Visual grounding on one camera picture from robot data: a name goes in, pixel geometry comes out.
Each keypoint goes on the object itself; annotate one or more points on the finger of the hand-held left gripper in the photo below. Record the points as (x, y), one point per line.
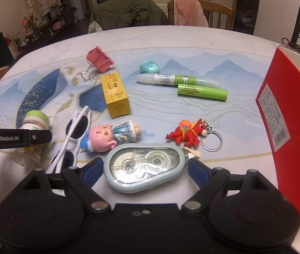
(12, 138)

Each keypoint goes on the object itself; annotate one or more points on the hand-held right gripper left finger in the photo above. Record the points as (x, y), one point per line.
(93, 173)

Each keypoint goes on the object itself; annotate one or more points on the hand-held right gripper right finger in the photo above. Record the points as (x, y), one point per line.
(197, 172)

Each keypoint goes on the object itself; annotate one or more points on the glass jar with green lid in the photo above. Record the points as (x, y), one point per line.
(29, 158)

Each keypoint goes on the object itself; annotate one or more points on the pink haired doll figure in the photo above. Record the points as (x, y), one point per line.
(102, 137)

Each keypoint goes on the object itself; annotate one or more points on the light blue correction tape dispenser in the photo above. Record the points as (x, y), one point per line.
(139, 164)

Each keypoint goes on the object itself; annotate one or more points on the white sunglasses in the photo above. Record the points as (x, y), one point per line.
(79, 127)

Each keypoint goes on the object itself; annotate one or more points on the yellow cardboard box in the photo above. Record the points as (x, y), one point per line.
(114, 95)

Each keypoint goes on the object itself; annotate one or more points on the red and white cardboard box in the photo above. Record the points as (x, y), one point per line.
(293, 150)

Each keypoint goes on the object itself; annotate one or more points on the green glue stick tube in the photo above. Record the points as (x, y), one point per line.
(203, 92)

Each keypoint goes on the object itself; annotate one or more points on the white and green marker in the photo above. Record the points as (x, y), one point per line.
(187, 79)

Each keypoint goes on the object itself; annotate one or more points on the pink binder clip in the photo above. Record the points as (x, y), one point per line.
(98, 58)

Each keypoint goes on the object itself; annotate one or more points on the small teal eraser case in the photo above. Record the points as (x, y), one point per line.
(150, 67)

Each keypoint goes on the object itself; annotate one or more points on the pink bag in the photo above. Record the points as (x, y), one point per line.
(58, 25)

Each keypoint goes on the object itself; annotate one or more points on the pink cloth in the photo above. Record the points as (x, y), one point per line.
(189, 10)

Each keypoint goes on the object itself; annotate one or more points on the olive green jacket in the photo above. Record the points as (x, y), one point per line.
(128, 13)

